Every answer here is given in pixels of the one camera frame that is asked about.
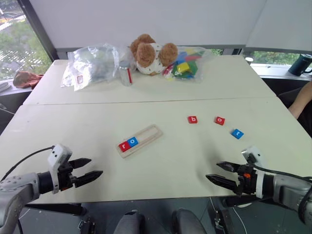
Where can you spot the silver can with red stripe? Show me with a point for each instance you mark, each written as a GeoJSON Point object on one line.
{"type": "Point", "coordinates": [125, 74]}

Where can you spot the clear plastic bag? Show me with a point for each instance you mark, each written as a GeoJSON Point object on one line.
{"type": "Point", "coordinates": [92, 64]}

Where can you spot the red letter tile o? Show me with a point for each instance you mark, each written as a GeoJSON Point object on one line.
{"type": "Point", "coordinates": [220, 120]}

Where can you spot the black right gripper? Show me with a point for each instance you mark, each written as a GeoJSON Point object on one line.
{"type": "Point", "coordinates": [247, 181]}

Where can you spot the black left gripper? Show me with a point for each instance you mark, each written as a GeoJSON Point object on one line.
{"type": "Point", "coordinates": [65, 176]}

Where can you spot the blue square plastic tile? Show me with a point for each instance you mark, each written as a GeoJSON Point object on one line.
{"type": "Point", "coordinates": [237, 133]}

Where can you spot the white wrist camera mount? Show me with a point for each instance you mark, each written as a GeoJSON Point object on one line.
{"type": "Point", "coordinates": [256, 157]}
{"type": "Point", "coordinates": [56, 156]}

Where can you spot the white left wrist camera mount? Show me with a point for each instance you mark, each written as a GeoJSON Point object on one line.
{"type": "Point", "coordinates": [56, 156]}

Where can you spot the dark window frame post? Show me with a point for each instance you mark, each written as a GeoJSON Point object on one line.
{"type": "Point", "coordinates": [39, 26]}

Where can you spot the brown teddy bear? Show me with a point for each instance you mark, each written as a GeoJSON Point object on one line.
{"type": "Point", "coordinates": [146, 54]}

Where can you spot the white paper cup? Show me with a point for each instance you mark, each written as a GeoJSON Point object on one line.
{"type": "Point", "coordinates": [249, 60]}

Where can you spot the reddish crumpled cloth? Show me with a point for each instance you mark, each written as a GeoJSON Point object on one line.
{"type": "Point", "coordinates": [25, 79]}

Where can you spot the white plate stack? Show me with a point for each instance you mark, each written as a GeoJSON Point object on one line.
{"type": "Point", "coordinates": [3, 87]}

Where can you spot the red letter tile r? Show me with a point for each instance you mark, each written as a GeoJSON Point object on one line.
{"type": "Point", "coordinates": [124, 146]}

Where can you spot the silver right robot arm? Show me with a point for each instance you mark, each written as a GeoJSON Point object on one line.
{"type": "Point", "coordinates": [287, 192]}

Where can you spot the black table frame bar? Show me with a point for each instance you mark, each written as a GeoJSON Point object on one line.
{"type": "Point", "coordinates": [56, 208]}

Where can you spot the dark rounded grey shape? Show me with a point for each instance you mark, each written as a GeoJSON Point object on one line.
{"type": "Point", "coordinates": [189, 221]}
{"type": "Point", "coordinates": [129, 223]}

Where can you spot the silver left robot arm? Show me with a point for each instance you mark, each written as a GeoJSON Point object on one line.
{"type": "Point", "coordinates": [17, 190]}

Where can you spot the person's bare forearm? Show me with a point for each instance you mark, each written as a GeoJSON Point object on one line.
{"type": "Point", "coordinates": [301, 102]}

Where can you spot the blue letter tile o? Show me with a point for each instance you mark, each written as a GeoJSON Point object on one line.
{"type": "Point", "coordinates": [133, 142]}

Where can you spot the red letter tile b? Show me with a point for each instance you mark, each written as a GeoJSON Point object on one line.
{"type": "Point", "coordinates": [193, 120]}

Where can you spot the bag of colourful blocks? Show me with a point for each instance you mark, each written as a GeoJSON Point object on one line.
{"type": "Point", "coordinates": [187, 65]}

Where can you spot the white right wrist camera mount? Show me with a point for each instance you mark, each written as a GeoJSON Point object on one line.
{"type": "Point", "coordinates": [256, 157]}

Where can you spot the dark green mug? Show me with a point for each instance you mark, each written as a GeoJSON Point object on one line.
{"type": "Point", "coordinates": [299, 64]}

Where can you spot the wooden letter tray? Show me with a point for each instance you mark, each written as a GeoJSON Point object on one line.
{"type": "Point", "coordinates": [150, 133]}

